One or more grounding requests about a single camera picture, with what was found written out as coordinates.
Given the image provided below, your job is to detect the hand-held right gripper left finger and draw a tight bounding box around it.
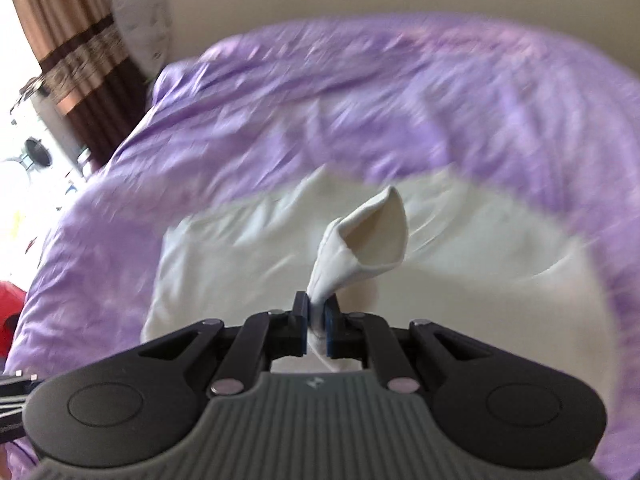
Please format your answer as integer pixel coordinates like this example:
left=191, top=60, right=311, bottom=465
left=138, top=292, right=308, bottom=396

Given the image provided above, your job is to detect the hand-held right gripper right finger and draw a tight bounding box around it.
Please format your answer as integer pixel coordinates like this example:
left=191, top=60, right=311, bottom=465
left=324, top=300, right=495, bottom=394

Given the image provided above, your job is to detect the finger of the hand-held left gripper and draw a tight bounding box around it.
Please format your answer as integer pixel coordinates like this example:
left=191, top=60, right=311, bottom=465
left=0, top=369, right=44, bottom=445

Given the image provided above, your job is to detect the white printed t-shirt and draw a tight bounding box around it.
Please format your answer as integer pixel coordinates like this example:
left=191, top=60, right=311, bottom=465
left=140, top=165, right=608, bottom=376

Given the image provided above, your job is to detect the red cloth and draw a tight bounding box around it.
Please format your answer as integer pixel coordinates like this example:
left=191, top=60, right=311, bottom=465
left=0, top=281, right=27, bottom=357

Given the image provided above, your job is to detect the purple bed blanket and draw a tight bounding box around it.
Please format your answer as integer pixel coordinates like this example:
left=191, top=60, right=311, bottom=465
left=0, top=12, right=640, bottom=480

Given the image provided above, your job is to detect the white washing machine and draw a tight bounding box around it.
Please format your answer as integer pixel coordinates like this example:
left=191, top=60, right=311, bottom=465
left=15, top=95, right=86, bottom=181

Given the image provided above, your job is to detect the white patterned pillow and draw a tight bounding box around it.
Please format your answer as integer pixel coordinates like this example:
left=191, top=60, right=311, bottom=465
left=110, top=0, right=174, bottom=79

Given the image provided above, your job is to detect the brown striped curtain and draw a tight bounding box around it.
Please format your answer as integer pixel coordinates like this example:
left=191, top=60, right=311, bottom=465
left=5, top=0, right=161, bottom=181

